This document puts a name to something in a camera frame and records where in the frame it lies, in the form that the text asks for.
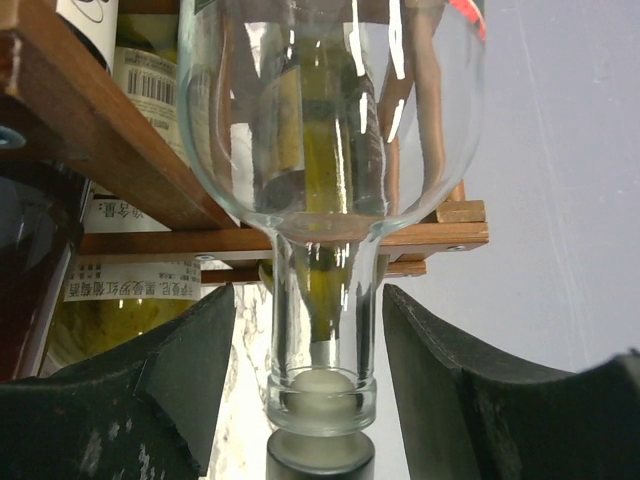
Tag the dark bottle gold foil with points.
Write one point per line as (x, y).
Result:
(43, 203)

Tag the clear bottle dark label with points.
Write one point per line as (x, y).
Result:
(328, 125)

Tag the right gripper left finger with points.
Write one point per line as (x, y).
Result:
(146, 409)

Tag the brown wooden wine rack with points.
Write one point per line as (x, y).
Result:
(68, 108)

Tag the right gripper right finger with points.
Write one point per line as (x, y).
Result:
(469, 410)

